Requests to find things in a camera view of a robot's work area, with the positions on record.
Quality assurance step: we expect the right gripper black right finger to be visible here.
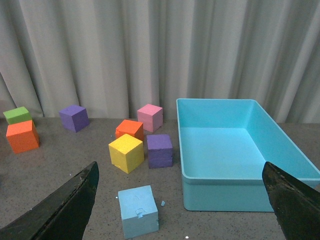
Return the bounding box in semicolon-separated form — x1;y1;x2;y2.
262;161;320;240

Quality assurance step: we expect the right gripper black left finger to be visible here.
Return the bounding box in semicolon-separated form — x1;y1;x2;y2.
0;161;99;240

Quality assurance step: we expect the light blue foam block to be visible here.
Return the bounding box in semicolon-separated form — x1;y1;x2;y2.
118;185;159;239

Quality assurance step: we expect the yellow foam block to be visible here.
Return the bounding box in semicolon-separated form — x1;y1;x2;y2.
108;134;145;174

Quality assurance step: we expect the orange foam block left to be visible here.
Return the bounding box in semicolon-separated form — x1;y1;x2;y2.
6;120;40;154

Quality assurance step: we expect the orange foam block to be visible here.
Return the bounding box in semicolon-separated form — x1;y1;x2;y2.
115;119;144;142
6;120;40;154

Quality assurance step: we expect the purple foam block far left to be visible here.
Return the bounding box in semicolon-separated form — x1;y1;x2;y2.
59;105;90;133

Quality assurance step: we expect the light blue plastic bin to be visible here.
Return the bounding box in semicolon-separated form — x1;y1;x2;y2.
176;98;320;212

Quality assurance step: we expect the green foam block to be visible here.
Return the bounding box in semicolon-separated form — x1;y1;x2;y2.
3;106;32;125

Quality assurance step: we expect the orange foam block centre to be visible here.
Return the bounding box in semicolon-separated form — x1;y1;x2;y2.
115;119;144;142

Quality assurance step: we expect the purple foam block near bin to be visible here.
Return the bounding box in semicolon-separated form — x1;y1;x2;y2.
146;134;173;169

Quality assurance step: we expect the pink foam block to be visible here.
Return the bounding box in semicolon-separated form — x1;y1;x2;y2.
137;103;163;133

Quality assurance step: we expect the grey pleated curtain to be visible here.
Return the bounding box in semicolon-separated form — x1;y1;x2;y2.
0;0;320;123

